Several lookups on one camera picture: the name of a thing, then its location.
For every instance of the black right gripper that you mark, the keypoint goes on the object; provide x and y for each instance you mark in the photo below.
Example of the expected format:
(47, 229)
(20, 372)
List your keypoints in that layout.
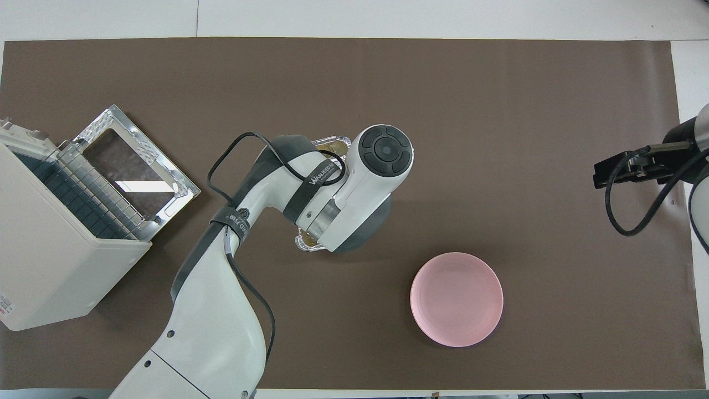
(626, 169)

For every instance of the aluminium foil tray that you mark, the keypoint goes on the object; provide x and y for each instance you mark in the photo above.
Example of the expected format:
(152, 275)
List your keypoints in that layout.
(332, 143)

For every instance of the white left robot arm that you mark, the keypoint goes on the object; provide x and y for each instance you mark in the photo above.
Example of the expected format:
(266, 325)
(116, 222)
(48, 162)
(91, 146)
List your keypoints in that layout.
(216, 310)

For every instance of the glass oven door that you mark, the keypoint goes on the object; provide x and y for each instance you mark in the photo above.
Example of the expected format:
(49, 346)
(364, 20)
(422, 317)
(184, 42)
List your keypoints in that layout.
(133, 166)

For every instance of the white toaster oven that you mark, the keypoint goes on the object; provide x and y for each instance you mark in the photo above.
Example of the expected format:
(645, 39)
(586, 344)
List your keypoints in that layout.
(50, 266)

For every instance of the brown table mat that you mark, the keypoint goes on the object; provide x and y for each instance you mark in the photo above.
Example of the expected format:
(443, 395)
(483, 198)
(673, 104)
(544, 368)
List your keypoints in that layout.
(498, 111)

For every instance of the pink round plate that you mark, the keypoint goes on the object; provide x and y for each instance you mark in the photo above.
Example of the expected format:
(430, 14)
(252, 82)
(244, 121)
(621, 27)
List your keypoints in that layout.
(457, 299)

